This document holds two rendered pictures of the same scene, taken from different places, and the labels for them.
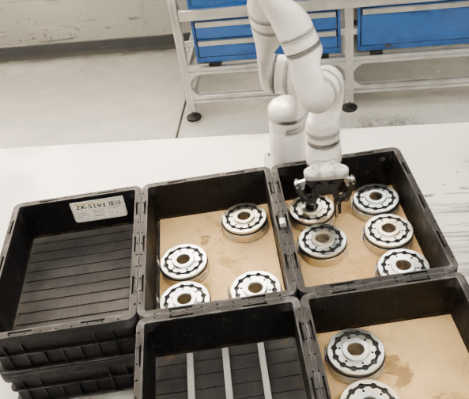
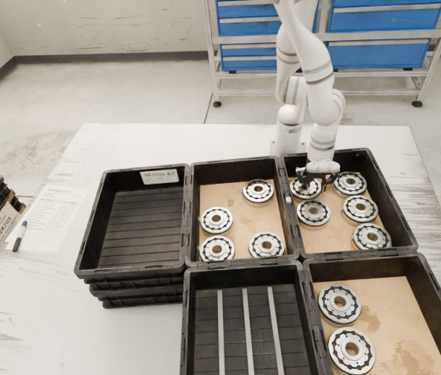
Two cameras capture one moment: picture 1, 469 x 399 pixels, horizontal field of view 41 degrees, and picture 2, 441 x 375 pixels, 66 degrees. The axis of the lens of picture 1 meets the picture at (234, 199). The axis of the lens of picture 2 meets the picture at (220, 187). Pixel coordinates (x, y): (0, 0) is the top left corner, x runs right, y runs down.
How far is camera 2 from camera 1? 0.34 m
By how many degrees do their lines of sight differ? 8
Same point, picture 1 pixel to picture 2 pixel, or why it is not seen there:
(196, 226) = (224, 193)
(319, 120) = (323, 130)
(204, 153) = (228, 135)
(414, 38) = (359, 62)
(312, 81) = (324, 102)
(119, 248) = (172, 204)
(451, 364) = (407, 317)
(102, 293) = (160, 237)
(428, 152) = (378, 146)
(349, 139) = not seen: hidden behind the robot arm
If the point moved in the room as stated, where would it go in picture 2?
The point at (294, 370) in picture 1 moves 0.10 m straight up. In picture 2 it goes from (293, 310) to (296, 292)
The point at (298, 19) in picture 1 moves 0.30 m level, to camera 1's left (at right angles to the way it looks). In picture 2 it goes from (320, 53) to (192, 67)
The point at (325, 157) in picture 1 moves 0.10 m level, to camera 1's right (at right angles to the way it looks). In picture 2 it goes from (323, 156) to (358, 153)
